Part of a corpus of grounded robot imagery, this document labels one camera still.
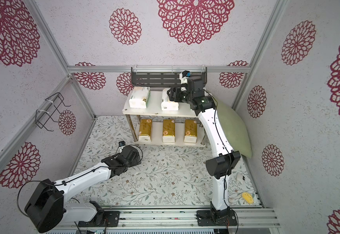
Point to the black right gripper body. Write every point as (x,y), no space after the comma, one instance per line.
(173,94)

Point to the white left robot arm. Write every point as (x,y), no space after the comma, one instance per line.
(50,203)

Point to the white tissue pack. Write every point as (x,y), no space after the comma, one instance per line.
(166,104)
(139,97)

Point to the gold tissue pack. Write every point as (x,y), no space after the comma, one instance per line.
(168,135)
(145,130)
(190,133)

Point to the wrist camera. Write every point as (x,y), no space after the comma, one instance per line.
(183,76)
(121,144)

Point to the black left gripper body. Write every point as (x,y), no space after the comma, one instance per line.
(135,162)

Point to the small yellow object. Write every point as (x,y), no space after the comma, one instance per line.
(248,197)

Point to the light green pillow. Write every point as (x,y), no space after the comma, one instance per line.
(233,127)

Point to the black wire wall rack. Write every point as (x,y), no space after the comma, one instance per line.
(43,116)

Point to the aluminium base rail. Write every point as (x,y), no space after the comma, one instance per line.
(177,220)

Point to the white two-tier shelf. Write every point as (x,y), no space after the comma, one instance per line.
(155,113)

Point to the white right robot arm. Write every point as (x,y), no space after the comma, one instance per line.
(224,157)

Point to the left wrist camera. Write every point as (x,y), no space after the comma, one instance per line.
(121,144)

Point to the grey wall-mounted metal rack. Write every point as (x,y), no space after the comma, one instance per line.
(164,77)

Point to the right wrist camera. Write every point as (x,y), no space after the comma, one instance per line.
(183,76)

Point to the small white object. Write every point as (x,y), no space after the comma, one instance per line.
(240,178)

